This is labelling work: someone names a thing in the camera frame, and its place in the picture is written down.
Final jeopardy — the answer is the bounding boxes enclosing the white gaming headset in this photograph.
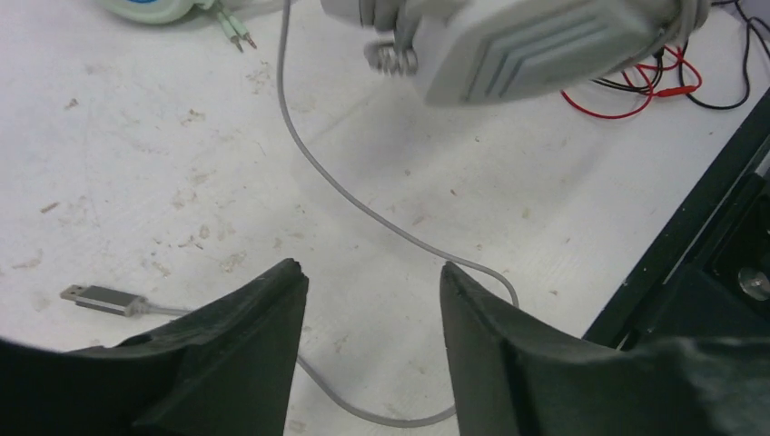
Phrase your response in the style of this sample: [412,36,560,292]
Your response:
[60,0,714,430]

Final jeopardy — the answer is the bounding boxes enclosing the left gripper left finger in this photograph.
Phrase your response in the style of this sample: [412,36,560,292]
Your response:
[1,259,309,435]

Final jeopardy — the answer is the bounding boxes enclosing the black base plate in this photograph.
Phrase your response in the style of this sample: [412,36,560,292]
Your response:
[583,94,769,350]

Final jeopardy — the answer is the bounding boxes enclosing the mint green headphones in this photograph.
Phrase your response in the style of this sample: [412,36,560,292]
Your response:
[97,0,257,53]

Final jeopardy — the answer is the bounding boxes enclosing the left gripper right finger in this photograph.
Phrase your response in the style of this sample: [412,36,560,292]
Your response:
[439,263,769,435]

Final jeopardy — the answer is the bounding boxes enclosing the red and black headphones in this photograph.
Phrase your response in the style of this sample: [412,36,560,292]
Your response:
[560,1,769,121]

